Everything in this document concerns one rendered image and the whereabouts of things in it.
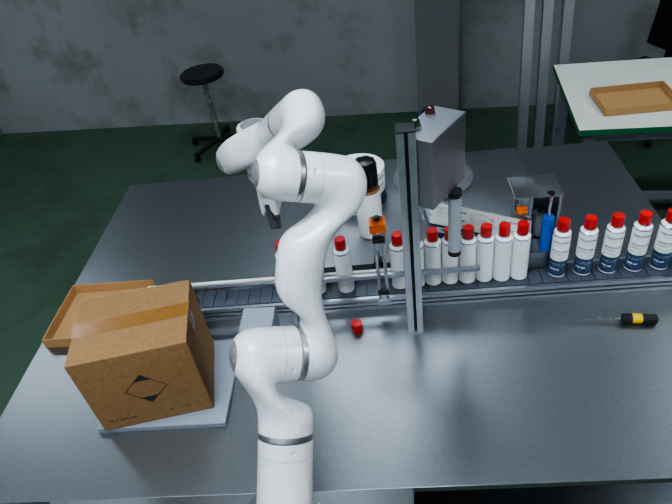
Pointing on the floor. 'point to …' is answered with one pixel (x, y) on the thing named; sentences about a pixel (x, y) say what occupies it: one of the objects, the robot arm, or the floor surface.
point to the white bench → (659, 122)
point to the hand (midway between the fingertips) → (275, 221)
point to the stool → (203, 74)
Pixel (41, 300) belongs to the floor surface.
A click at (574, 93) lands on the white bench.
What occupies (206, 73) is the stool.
